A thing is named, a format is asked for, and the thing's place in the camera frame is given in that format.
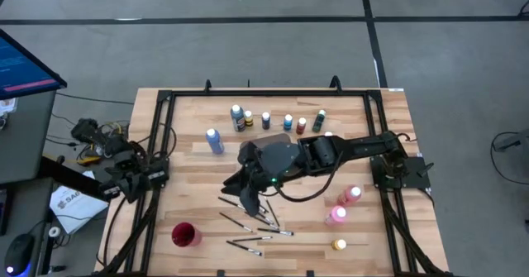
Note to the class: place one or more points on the black frame hook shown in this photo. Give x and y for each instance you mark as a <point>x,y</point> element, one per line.
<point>335,84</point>
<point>208,87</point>

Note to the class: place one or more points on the large blue paint bottle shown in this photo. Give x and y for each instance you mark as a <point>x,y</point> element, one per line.
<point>215,142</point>

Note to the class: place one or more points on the red plastic cup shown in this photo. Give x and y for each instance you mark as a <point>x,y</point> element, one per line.
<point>184,235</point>

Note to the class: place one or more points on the large pink paint bottle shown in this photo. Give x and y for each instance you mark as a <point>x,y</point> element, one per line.
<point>332,218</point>

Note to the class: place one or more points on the small cyan paint bottle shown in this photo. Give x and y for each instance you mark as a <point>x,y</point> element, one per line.
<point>287,125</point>

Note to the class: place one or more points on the black paintbrush with script logo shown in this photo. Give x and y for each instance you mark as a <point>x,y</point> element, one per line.
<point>252,239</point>

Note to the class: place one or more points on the thick black paintbrush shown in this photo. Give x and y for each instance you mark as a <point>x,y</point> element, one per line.
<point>274,231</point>

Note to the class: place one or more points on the white tape roll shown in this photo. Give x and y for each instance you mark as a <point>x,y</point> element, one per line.
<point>50,232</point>

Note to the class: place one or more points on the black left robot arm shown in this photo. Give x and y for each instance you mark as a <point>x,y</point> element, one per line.
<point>93,132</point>

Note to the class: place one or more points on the large coral paint bottle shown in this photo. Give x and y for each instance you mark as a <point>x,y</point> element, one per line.
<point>347,197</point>

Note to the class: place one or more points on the black computer mouse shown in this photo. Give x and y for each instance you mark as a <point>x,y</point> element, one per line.
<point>18,254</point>

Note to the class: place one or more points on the small red paint bottle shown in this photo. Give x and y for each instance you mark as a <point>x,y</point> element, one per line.
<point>300,129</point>

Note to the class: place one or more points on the white paper manual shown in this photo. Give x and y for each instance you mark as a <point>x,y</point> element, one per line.
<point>74,206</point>

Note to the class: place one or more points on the large teal paint bottle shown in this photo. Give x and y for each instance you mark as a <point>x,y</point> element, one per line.
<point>238,122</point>

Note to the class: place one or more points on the small pink paint bottle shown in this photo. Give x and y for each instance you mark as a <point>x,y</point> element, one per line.
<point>328,134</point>

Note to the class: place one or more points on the small yellow paint bottle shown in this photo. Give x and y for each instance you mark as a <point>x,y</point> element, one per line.
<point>339,245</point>

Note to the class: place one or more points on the small dark blue bottle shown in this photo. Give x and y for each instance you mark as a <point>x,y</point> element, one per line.
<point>265,123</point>

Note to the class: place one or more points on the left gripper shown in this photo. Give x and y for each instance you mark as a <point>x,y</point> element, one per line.
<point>124,188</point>

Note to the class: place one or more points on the dark green paint bottle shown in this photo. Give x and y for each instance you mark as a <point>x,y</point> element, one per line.
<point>318,123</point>

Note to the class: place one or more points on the computer monitor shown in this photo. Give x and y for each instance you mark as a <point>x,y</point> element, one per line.
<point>20,68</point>

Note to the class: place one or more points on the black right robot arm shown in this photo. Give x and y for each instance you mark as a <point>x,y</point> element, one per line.
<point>363,142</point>

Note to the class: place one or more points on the large black paintbrush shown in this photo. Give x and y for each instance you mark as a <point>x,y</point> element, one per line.
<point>244,248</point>

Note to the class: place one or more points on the yellow tool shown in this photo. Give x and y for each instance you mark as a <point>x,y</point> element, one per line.
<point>89,160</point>

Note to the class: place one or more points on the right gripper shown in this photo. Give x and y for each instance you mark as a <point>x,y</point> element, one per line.
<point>273,159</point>

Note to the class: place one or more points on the grey stand foot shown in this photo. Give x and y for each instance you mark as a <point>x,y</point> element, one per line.
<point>516,140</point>

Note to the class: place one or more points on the small yellow striped bottle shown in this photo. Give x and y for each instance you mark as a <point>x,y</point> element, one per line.
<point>248,121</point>

